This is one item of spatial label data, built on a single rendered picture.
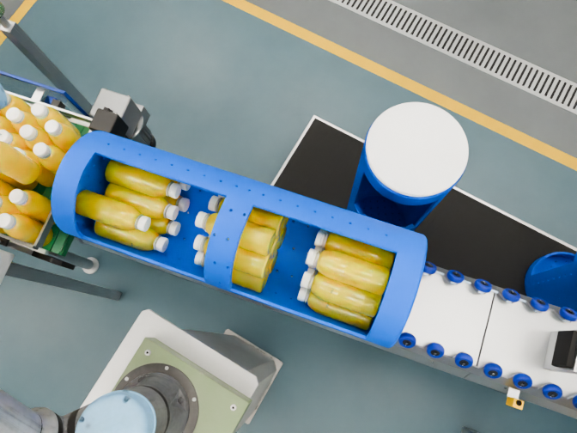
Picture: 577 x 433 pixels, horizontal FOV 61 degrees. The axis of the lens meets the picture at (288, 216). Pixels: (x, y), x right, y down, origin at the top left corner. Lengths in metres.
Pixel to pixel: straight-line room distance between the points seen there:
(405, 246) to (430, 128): 0.42
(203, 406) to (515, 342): 0.83
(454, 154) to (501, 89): 1.42
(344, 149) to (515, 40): 1.14
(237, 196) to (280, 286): 0.31
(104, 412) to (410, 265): 0.66
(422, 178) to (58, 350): 1.86
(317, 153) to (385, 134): 0.95
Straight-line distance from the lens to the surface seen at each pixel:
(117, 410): 0.91
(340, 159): 2.30
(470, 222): 2.31
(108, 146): 1.27
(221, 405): 1.10
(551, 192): 2.66
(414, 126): 1.41
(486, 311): 1.44
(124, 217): 1.28
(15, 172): 1.39
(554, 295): 2.12
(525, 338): 1.47
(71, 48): 3.06
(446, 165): 1.38
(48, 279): 1.88
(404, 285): 1.08
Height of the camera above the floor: 2.28
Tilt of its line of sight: 75 degrees down
